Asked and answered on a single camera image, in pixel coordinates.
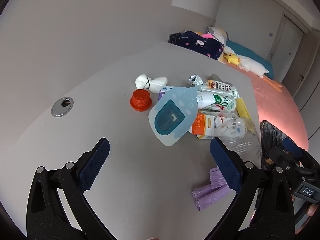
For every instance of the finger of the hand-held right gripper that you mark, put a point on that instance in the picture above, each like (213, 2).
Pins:
(291, 146)
(277, 157)

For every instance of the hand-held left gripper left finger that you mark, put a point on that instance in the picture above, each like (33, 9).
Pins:
(96, 162)

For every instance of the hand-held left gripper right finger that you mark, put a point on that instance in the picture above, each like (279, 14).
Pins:
(225, 165)

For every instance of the purple garbage bag roll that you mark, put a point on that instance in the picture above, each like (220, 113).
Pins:
(212, 196)
(217, 178)

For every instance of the black trash bag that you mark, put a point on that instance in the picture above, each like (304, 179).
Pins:
(270, 135)

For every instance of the clear plastic bottle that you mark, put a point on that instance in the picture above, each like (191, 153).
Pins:
(241, 135)

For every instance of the white and orange packet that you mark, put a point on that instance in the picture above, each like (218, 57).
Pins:
(205, 125)

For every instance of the yellow packet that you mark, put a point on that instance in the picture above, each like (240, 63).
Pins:
(243, 110)

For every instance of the white bottle with green label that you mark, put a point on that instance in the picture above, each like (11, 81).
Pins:
(217, 101)

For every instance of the light blue plastic pouch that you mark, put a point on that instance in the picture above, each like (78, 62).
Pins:
(170, 117)

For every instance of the red bottle cap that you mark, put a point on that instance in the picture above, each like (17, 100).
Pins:
(140, 100)

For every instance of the pastel puzzle cube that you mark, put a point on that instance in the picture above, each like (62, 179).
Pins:
(162, 93)

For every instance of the person's right hand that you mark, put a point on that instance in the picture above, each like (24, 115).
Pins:
(313, 209)

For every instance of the pink bed sheet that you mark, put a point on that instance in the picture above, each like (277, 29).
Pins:
(275, 105)

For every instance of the pale green snack bar wrapper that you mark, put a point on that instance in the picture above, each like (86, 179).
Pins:
(220, 88)

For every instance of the white goose plush toy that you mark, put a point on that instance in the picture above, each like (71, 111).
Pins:
(250, 63)

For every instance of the white tied cloth bundle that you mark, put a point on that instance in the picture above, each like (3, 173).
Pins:
(142, 81)

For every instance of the white door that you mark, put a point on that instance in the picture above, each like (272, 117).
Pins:
(285, 45)

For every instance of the teal pillow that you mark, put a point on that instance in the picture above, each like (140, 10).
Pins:
(250, 52)

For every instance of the yellow duck plush toy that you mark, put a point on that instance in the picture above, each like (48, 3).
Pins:
(232, 58)

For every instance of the navy printed blanket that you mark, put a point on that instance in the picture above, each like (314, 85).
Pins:
(200, 45)

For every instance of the pink plush toy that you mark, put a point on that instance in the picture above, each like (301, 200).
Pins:
(207, 35)

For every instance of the white and yellow pillow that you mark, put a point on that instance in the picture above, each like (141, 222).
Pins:
(220, 33)

